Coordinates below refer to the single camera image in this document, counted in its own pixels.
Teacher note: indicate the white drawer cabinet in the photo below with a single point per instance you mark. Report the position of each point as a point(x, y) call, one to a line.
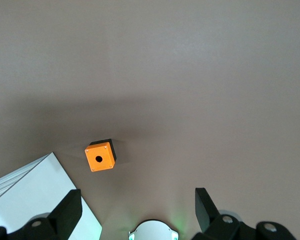
point(40, 187)

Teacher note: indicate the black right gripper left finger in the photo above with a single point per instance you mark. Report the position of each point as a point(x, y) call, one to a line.
point(67, 212)

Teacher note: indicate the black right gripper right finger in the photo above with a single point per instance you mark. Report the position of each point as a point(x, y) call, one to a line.
point(206, 212)

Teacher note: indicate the orange button enclosure box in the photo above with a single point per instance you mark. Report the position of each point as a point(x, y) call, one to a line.
point(95, 162)

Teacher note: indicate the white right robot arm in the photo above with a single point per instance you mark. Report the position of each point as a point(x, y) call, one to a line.
point(152, 230)

